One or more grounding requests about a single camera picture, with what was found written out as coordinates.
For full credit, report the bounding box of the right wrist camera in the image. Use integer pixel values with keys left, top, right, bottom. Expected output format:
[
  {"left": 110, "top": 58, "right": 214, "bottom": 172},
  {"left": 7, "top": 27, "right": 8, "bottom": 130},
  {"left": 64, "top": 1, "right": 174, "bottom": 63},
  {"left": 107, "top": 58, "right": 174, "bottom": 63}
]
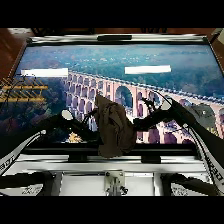
[{"left": 141, "top": 97, "right": 157, "bottom": 114}]

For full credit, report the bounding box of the black cable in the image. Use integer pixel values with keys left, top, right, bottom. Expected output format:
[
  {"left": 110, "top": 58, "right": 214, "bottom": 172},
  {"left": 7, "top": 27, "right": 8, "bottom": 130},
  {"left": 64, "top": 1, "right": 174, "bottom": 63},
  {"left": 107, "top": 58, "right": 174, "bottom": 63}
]
[{"left": 153, "top": 91, "right": 174, "bottom": 107}]

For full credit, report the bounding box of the brown garment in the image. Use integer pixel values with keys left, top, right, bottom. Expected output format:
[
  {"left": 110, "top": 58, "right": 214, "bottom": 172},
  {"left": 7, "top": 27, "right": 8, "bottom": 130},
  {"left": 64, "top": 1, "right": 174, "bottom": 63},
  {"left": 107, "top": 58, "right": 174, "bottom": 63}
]
[{"left": 93, "top": 94, "right": 138, "bottom": 159}]

